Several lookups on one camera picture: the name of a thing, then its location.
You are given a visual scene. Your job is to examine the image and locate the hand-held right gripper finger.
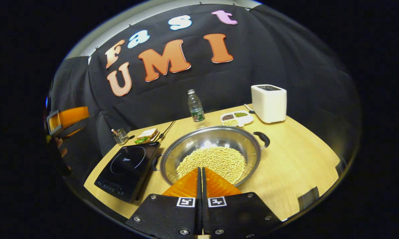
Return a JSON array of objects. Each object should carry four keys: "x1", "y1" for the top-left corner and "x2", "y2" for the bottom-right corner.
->
[
  {"x1": 202, "y1": 167, "x2": 282, "y2": 238},
  {"x1": 126, "y1": 167, "x2": 202, "y2": 237}
]

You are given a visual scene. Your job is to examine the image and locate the steel pot with black handles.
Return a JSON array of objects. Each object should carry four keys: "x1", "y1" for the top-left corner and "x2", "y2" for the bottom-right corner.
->
[{"x1": 152, "y1": 125, "x2": 270, "y2": 187}]

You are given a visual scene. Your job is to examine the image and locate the black induction cooktop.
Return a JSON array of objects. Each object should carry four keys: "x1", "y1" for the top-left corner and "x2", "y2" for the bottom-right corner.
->
[{"x1": 94, "y1": 142, "x2": 160, "y2": 203}]

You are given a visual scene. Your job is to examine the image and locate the yellow soybeans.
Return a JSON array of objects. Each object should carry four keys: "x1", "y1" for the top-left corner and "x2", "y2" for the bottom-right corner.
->
[{"x1": 176, "y1": 146, "x2": 246, "y2": 185}]

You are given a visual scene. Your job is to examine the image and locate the sandwich with green lettuce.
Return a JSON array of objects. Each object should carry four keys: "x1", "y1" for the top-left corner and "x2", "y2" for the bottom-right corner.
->
[{"x1": 135, "y1": 128, "x2": 160, "y2": 145}]

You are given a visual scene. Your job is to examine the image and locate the white divided bean dish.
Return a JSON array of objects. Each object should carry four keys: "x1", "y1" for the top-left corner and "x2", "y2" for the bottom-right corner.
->
[{"x1": 220, "y1": 110, "x2": 254, "y2": 127}]

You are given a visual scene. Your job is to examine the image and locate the clear water bottle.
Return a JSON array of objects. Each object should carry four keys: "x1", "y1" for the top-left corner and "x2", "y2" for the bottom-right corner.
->
[{"x1": 187, "y1": 89, "x2": 205, "y2": 122}]

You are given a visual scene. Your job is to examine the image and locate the white toaster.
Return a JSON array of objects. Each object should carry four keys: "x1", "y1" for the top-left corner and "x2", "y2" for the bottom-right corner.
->
[{"x1": 251, "y1": 84, "x2": 287, "y2": 124}]

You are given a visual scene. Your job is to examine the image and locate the black power cable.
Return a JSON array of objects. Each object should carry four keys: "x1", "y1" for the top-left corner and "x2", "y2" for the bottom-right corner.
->
[{"x1": 158, "y1": 120, "x2": 176, "y2": 140}]

